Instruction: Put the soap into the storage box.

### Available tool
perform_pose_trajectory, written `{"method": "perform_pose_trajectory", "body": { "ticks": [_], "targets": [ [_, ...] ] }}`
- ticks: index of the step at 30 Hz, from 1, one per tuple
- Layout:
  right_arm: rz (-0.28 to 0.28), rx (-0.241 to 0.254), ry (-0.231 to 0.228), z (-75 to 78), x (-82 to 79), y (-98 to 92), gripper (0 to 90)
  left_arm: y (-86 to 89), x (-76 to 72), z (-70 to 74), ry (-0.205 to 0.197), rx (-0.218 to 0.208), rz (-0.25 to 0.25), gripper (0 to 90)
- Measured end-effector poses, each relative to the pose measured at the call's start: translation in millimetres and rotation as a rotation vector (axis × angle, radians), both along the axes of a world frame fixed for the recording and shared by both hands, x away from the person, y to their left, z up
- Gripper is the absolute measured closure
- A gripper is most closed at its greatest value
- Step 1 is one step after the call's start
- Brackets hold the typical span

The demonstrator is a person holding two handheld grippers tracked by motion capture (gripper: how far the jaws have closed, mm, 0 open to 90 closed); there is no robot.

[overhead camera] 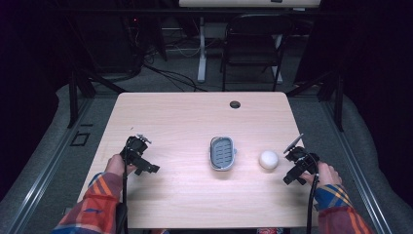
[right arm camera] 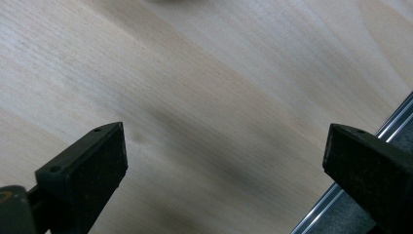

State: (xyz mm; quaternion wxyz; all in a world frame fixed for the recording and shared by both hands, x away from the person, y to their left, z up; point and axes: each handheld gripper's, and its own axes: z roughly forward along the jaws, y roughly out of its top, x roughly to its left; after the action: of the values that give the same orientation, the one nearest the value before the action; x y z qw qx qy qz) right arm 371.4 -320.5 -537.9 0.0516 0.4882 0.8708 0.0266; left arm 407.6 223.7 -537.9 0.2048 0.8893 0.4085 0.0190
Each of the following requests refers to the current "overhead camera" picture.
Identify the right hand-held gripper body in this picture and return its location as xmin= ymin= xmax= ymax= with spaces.
xmin=282 ymin=133 xmax=321 ymax=175

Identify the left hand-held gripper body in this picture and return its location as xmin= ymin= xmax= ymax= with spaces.
xmin=119 ymin=133 xmax=153 ymax=170

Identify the person's left hand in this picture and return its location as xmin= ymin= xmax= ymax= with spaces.
xmin=104 ymin=153 xmax=137 ymax=178

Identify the person's right hand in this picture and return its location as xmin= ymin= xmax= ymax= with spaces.
xmin=299 ymin=161 xmax=343 ymax=190

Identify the round white soap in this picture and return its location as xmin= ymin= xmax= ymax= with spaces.
xmin=258 ymin=149 xmax=280 ymax=171

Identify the person's red patterned clothing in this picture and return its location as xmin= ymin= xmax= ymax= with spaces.
xmin=256 ymin=227 xmax=284 ymax=234

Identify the black tape square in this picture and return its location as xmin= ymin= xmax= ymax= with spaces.
xmin=69 ymin=131 xmax=92 ymax=147

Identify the black metal stand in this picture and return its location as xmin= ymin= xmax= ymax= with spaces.
xmin=284 ymin=68 xmax=346 ymax=133
xmin=66 ymin=66 xmax=129 ymax=130

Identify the grey soap dish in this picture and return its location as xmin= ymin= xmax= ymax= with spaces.
xmin=207 ymin=136 xmax=238 ymax=173

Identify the white desk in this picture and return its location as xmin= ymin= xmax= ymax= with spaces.
xmin=177 ymin=0 xmax=322 ymax=85

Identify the black folding chair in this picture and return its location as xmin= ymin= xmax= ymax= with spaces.
xmin=220 ymin=13 xmax=297 ymax=93

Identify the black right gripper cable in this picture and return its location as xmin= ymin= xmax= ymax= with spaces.
xmin=305 ymin=152 xmax=321 ymax=234

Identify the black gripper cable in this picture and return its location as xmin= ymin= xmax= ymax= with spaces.
xmin=116 ymin=137 xmax=137 ymax=234
xmin=305 ymin=152 xmax=321 ymax=234

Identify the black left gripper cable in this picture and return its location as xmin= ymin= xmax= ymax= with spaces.
xmin=116 ymin=137 xmax=137 ymax=234

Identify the aluminium floor rail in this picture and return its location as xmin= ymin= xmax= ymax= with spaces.
xmin=319 ymin=98 xmax=395 ymax=234
xmin=4 ymin=97 xmax=95 ymax=234

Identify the black floor cable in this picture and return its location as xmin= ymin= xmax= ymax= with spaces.
xmin=139 ymin=61 xmax=208 ymax=94

